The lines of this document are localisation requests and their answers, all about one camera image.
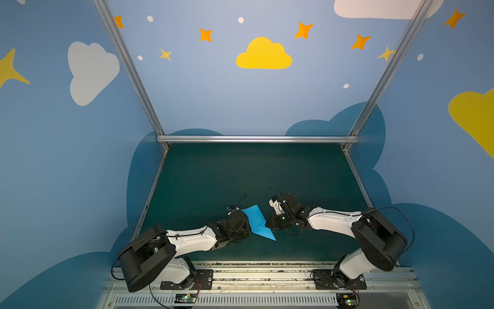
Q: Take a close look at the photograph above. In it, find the blue square paper sheet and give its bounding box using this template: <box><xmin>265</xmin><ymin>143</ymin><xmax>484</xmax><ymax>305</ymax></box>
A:
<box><xmin>242</xmin><ymin>205</ymin><xmax>277</xmax><ymax>242</ymax></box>

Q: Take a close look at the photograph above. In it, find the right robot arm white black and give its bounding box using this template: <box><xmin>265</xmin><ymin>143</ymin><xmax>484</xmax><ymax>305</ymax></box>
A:
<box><xmin>266</xmin><ymin>193</ymin><xmax>409</xmax><ymax>288</ymax></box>

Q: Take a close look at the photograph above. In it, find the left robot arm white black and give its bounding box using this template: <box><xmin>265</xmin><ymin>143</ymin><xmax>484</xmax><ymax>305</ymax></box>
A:
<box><xmin>116</xmin><ymin>209</ymin><xmax>252</xmax><ymax>292</ymax></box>

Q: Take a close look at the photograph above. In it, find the left green circuit board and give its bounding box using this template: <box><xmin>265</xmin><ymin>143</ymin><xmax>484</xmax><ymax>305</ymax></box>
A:
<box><xmin>174</xmin><ymin>294</ymin><xmax>198</xmax><ymax>305</ymax></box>

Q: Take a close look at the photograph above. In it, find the green circuit board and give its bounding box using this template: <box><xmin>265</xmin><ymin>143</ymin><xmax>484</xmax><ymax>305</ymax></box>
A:
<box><xmin>174</xmin><ymin>294</ymin><xmax>198</xmax><ymax>305</ymax></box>
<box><xmin>337</xmin><ymin>294</ymin><xmax>358</xmax><ymax>309</ymax></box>

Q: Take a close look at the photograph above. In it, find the right green circuit board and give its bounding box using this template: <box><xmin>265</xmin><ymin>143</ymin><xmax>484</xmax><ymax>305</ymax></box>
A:
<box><xmin>337</xmin><ymin>294</ymin><xmax>358</xmax><ymax>309</ymax></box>

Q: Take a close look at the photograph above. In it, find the back horizontal aluminium bar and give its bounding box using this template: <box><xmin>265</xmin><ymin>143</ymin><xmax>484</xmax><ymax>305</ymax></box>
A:
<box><xmin>157</xmin><ymin>135</ymin><xmax>359</xmax><ymax>144</ymax></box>

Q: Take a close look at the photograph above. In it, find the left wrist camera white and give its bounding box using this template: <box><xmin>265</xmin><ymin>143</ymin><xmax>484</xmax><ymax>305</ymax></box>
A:
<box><xmin>227</xmin><ymin>207</ymin><xmax>240</xmax><ymax>216</ymax></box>

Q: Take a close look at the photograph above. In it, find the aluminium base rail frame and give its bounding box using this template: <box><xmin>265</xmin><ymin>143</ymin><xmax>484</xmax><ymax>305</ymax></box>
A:
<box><xmin>97</xmin><ymin>261</ymin><xmax>430</xmax><ymax>308</ymax></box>

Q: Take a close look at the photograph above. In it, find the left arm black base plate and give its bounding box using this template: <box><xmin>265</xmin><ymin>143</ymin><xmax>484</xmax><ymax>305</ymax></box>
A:
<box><xmin>160</xmin><ymin>269</ymin><xmax>214</xmax><ymax>290</ymax></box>

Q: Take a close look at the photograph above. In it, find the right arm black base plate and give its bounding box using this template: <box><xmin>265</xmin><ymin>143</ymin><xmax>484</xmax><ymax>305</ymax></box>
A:
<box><xmin>310</xmin><ymin>269</ymin><xmax>367</xmax><ymax>290</ymax></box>

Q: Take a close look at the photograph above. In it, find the right slanted aluminium post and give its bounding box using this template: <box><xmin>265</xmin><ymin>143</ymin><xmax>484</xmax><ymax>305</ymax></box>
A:
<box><xmin>342</xmin><ymin>0</ymin><xmax>434</xmax><ymax>153</ymax></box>

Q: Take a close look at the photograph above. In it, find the slanted aluminium post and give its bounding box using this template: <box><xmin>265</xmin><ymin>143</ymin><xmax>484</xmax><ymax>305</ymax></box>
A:
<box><xmin>342</xmin><ymin>0</ymin><xmax>434</xmax><ymax>153</ymax></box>
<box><xmin>93</xmin><ymin>0</ymin><xmax>165</xmax><ymax>137</ymax></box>

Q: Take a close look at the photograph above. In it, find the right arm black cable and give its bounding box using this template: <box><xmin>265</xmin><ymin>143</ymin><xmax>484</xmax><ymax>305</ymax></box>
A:
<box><xmin>269</xmin><ymin>187</ymin><xmax>416</xmax><ymax>308</ymax></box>

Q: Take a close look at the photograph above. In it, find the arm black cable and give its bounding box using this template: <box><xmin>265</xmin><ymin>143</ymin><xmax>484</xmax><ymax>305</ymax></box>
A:
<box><xmin>111</xmin><ymin>192</ymin><xmax>248</xmax><ymax>309</ymax></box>
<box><xmin>269</xmin><ymin>187</ymin><xmax>416</xmax><ymax>308</ymax></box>

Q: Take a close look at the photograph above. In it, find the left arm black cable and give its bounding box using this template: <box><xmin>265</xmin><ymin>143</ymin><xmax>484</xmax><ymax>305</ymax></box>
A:
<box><xmin>111</xmin><ymin>192</ymin><xmax>248</xmax><ymax>309</ymax></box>

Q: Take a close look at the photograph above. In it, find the left slanted aluminium post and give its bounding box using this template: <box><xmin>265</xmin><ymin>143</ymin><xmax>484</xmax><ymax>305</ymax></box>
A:
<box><xmin>93</xmin><ymin>0</ymin><xmax>165</xmax><ymax>137</ymax></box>

